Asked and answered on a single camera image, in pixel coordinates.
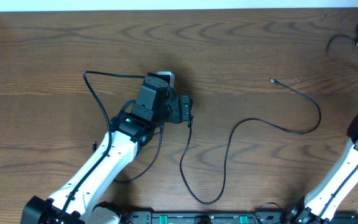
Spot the black usb cable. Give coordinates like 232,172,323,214
91,78,322,206
326,11,358,73

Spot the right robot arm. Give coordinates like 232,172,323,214
285,114,358,223

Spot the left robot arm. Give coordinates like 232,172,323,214
21,72,191,223

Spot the left camera cable black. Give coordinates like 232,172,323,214
50,71,142,223

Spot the camera cable black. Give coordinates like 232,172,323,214
50,71,142,223
318,165,358,219

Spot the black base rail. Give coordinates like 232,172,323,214
85,200,358,224

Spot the right camera cable black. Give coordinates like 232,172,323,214
318,165,358,219

